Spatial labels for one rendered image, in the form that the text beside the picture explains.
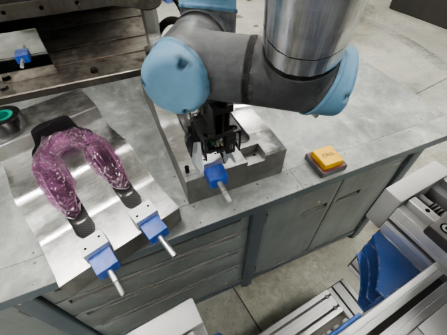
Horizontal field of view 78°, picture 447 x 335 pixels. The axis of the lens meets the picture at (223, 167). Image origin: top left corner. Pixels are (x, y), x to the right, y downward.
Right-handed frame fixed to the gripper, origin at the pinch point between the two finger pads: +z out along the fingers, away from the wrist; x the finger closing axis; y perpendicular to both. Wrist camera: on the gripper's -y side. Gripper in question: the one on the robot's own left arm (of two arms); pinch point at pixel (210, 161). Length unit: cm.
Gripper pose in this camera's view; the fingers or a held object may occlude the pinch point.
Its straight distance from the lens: 62.7
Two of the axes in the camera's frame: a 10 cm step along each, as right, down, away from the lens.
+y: 3.9, 6.9, -6.0
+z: 0.0, 6.6, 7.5
